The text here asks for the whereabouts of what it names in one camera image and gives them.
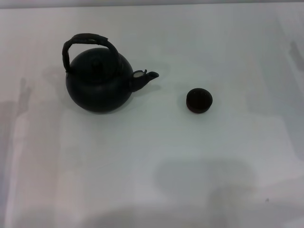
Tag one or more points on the small dark brown teacup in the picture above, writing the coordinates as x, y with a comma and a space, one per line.
199, 101

